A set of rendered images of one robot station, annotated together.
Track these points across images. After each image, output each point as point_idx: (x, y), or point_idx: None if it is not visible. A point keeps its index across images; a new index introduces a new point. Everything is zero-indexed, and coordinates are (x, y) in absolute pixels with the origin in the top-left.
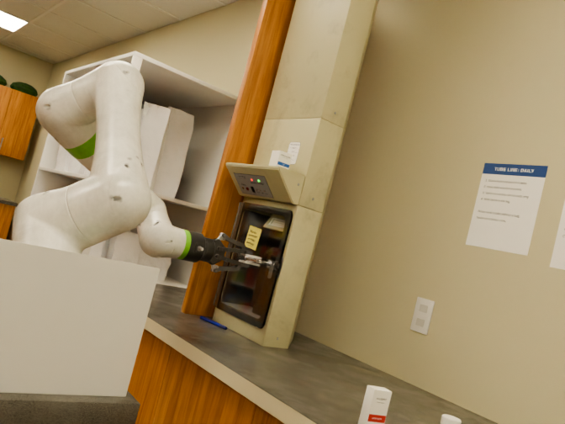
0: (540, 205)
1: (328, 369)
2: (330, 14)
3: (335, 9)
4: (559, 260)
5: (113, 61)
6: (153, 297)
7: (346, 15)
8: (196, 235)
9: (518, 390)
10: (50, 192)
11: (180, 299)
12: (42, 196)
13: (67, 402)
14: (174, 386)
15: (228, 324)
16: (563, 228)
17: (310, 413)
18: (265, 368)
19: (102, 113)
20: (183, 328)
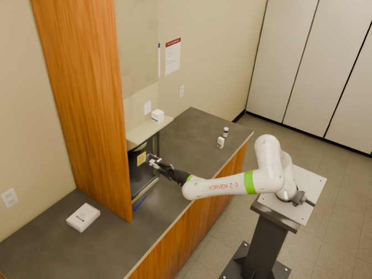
0: (160, 58)
1: (164, 159)
2: (145, 13)
3: (148, 9)
4: (166, 72)
5: (277, 139)
6: (104, 249)
7: (158, 14)
8: (189, 172)
9: (164, 113)
10: (293, 177)
11: (82, 241)
12: (294, 180)
13: None
14: (187, 212)
15: (139, 196)
16: (166, 62)
17: (226, 156)
18: (196, 171)
19: (282, 154)
20: (174, 205)
